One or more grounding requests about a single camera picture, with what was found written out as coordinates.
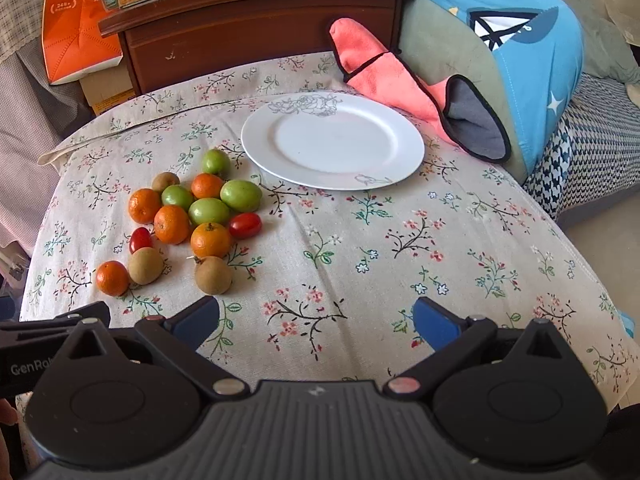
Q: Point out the small tangerine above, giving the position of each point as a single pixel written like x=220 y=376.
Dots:
x=112 y=278

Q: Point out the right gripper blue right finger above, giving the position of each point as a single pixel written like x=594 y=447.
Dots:
x=457 y=343

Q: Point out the floral tablecloth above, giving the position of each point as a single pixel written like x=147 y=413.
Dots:
x=325 y=291

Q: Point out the brown cardboard box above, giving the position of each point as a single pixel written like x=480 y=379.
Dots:
x=108 y=88

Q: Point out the dark wooden cabinet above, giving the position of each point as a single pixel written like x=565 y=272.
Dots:
x=169 y=41

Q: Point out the houndstooth sofa cushion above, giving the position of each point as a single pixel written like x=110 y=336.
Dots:
x=593 y=153

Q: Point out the green jujube top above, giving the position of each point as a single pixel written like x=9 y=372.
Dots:
x=216 y=162

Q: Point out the blue green cushion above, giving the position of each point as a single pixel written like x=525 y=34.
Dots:
x=525 y=57

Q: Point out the orange paper bag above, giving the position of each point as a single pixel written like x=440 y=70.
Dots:
x=72 y=44

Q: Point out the brown longan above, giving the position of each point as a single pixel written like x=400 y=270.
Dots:
x=145 y=265
x=163 y=180
x=212 y=275

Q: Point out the white floral plate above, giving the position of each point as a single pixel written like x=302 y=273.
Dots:
x=332 y=140

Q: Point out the pink grey cloth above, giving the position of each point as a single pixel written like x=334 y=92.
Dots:
x=454 y=108

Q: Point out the green jujube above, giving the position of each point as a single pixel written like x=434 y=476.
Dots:
x=177 y=195
x=209 y=210
x=216 y=162
x=242 y=196

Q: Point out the cherry tomato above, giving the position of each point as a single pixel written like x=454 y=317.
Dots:
x=140 y=238
x=245 y=225

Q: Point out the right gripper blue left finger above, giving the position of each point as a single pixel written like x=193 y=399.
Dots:
x=174 y=342

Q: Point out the checkered fabric cover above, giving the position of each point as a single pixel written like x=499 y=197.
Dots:
x=35 y=118

